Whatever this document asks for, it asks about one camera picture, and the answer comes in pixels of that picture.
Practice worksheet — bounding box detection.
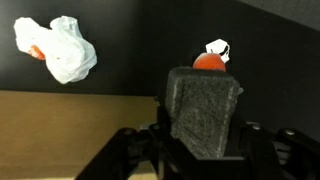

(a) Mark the white plastic bag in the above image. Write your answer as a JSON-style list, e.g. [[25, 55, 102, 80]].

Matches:
[[13, 16, 97, 84]]

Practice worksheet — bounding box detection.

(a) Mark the grey black eraser block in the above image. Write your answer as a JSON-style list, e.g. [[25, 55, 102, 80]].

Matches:
[[165, 67, 241, 159]]

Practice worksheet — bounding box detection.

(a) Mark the red white toy vegetable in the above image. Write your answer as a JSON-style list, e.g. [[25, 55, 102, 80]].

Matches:
[[192, 39, 230, 71]]

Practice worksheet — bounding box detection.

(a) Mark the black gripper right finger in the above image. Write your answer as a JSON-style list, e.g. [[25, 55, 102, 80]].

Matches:
[[226, 122, 320, 180]]

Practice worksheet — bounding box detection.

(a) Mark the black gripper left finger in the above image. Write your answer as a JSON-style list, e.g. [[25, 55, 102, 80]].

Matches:
[[74, 123, 198, 180]]

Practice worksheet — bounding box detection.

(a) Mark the brown cardboard box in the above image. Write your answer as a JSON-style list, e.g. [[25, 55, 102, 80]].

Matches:
[[0, 91, 157, 180]]

